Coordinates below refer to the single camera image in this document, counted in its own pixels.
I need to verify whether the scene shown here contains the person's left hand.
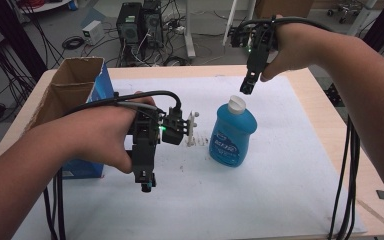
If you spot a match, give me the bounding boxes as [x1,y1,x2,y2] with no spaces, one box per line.
[69,91,158,175]

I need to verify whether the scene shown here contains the grey left gripper cable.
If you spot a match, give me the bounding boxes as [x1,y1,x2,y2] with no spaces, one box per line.
[114,100,160,112]

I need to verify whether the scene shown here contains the blue detergent bottle white cap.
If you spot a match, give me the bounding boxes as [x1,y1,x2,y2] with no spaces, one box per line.
[208,94,259,169]

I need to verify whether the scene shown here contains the black metal bracket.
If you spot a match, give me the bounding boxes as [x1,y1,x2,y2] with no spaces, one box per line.
[324,82,348,108]

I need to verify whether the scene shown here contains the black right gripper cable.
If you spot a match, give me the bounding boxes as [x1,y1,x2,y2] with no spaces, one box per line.
[238,15,362,240]

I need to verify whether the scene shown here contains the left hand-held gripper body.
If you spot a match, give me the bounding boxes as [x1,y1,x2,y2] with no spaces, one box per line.
[127,106,200,152]

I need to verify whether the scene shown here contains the open blue cardboard box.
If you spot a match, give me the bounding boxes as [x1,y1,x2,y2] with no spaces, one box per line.
[24,56,116,180]

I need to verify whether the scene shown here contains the white desk leg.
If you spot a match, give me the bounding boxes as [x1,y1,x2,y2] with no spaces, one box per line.
[183,0,197,60]
[222,0,240,47]

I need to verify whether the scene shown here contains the person's right hand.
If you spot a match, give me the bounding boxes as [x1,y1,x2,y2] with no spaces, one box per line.
[259,14,325,83]

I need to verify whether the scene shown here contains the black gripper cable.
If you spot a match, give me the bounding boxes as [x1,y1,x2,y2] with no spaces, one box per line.
[42,90,183,240]
[238,15,362,240]

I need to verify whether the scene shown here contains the black computer tower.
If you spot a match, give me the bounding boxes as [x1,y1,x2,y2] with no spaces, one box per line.
[141,0,164,48]
[115,1,144,45]

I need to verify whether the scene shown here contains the white power supply unit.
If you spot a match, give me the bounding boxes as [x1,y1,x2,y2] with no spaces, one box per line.
[81,20,106,47]

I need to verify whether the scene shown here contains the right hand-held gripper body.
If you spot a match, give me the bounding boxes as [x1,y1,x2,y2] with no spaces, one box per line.
[229,15,279,63]

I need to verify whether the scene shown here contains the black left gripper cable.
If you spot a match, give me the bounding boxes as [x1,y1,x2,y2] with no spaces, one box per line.
[42,90,183,240]

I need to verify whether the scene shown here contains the white table mat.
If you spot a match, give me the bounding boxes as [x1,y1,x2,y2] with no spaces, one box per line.
[11,74,368,240]

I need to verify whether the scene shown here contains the brown cardboard box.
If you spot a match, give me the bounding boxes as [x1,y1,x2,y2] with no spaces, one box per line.
[254,0,315,20]

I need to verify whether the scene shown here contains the wheeled cart base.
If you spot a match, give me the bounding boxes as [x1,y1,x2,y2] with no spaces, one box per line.
[325,0,363,24]

